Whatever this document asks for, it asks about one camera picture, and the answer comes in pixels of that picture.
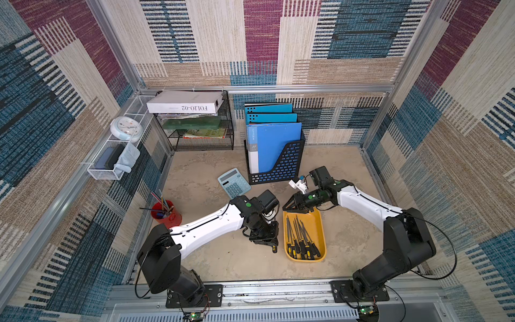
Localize white folio box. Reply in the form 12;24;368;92
147;91;223;114

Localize blue folder front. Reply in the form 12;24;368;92
247;123;302;174

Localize white wire wall basket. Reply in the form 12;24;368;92
87;95;154;181

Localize black wire shelf rack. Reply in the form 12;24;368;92
154;91;235;152

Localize black mesh file holder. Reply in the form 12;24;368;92
245;132;306;185

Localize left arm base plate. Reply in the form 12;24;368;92
165;284;223;309

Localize yellow plastic storage tray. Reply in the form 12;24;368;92
283;209;327;263

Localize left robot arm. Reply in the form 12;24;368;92
137;190;280;305

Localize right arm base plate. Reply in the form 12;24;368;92
329;280;390;303

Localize white round clock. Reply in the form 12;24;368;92
110;116;144;143

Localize light blue calculator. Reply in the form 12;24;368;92
217;168;251;199

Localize teal folder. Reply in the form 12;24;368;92
244;103;293;114
245;113;298;125

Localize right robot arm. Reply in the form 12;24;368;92
283;166;437;299

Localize teal folder back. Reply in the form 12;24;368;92
244;103;293;114

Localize dark object in basket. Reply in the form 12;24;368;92
94;144;125;170

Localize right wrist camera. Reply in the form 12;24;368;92
288;176;308;195

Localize red pen cup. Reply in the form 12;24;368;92
150;200;182;228

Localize green book on shelf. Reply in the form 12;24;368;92
162;116;221;131

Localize teal folder middle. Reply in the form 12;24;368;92
245;113;298;125

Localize light blue cloth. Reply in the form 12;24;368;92
113;142;140;176

